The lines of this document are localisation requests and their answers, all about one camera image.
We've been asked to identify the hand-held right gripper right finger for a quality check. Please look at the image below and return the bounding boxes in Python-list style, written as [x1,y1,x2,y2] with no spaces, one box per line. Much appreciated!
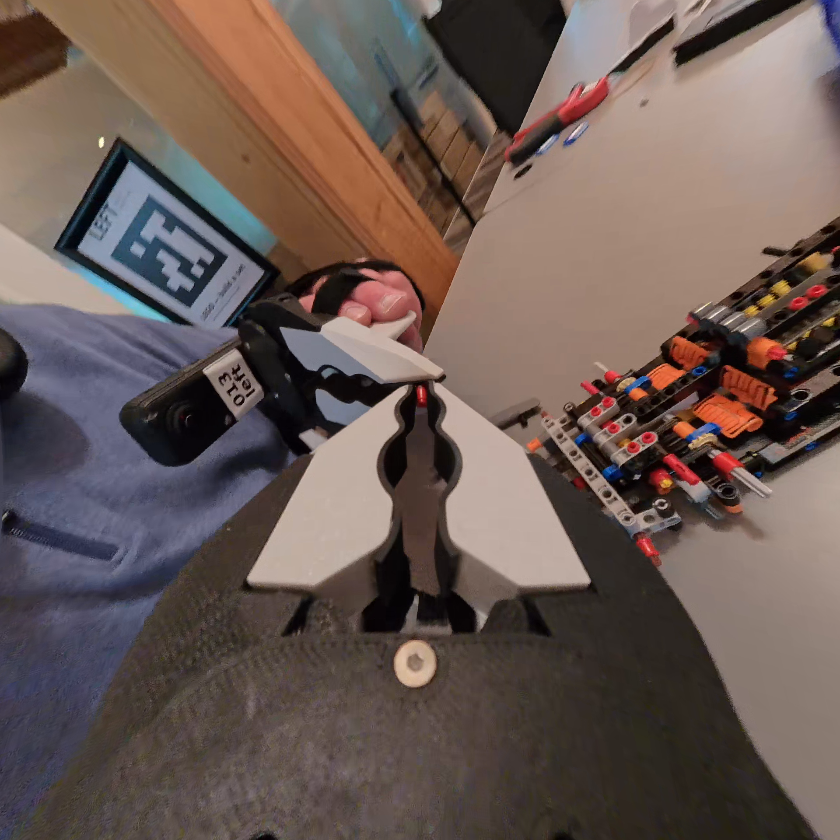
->
[425,381,592,623]

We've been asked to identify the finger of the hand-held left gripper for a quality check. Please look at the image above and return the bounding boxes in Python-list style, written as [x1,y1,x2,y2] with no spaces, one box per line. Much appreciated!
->
[279,310,447,385]
[295,367,398,455]

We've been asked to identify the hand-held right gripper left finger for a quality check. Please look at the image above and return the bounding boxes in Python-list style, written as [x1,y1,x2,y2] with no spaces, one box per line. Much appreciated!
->
[246,384,422,593]

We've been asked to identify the lego car chassis model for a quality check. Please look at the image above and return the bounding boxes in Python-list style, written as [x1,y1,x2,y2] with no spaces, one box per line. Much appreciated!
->
[525,218,840,567]

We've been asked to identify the grey curved lego panel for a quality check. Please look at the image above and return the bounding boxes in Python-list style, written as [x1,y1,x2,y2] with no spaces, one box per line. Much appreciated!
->
[491,399,543,429]

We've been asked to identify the person's left hand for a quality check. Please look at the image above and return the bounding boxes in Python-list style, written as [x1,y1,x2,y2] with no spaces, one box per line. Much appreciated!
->
[340,270,427,353]

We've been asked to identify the framed marker sign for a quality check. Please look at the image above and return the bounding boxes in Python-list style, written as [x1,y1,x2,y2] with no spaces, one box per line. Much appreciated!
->
[54,136,282,329]

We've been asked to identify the person's blue sweatshirt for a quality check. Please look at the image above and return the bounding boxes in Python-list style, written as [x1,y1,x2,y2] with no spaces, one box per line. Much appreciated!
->
[0,304,309,834]

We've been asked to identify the stack of cardboard boxes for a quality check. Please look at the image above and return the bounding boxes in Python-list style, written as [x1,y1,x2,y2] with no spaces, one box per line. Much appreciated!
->
[381,91,492,221]

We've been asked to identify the black office chair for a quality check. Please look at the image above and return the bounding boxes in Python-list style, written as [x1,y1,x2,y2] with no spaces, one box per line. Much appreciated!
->
[423,0,568,137]

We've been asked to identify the black flat bar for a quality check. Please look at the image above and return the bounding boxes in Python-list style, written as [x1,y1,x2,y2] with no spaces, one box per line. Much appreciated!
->
[672,0,811,67]

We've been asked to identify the wooden post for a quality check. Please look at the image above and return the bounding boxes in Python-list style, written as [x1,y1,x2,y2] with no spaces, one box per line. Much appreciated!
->
[29,0,460,329]

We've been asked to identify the red-handled tool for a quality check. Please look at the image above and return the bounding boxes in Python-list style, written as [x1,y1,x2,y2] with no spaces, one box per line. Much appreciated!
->
[504,77,613,166]

